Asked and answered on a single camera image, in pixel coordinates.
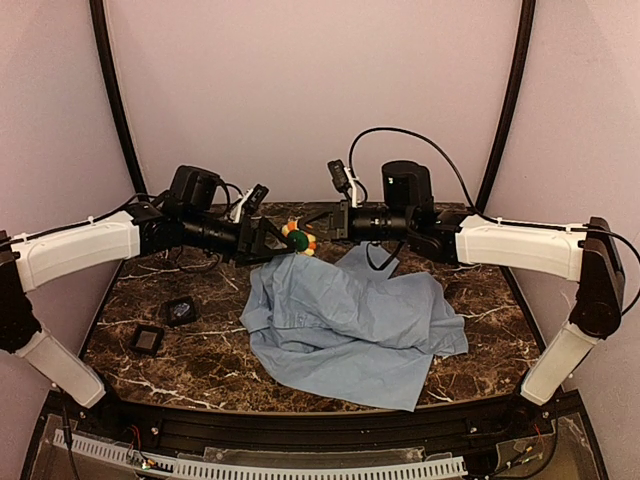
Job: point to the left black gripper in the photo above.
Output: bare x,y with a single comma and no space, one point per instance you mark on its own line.
245,242

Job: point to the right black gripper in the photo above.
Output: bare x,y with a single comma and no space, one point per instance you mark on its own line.
340,221

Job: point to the plush sunflower brooch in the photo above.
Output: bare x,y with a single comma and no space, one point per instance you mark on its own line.
303,242

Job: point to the light blue shirt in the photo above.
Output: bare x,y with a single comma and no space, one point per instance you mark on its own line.
347,332

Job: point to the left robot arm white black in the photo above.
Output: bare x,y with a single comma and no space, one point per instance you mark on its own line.
180,216

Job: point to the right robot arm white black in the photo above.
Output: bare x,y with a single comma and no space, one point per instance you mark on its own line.
584,253

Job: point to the far black square tray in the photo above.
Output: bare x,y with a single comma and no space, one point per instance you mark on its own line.
165,310

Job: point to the black square tray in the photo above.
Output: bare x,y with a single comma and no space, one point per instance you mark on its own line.
146,339
165,310

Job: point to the near black square tray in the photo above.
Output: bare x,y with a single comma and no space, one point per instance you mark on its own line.
146,339

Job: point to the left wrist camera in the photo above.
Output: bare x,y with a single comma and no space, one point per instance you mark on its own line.
248,203

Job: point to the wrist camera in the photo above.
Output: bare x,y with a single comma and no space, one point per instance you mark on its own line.
343,181
248,203

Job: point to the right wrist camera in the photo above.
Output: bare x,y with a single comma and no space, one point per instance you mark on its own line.
343,181

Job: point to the white slotted cable duct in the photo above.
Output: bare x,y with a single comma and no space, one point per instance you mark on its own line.
244,464

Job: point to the black front table rail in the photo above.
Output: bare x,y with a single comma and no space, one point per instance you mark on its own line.
463,425

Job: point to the left black frame post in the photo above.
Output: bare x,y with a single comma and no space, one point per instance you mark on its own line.
100,28

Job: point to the black frame post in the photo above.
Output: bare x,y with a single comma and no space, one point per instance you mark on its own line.
100,28
509,104

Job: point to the right black frame post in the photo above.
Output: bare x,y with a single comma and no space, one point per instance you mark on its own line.
509,104

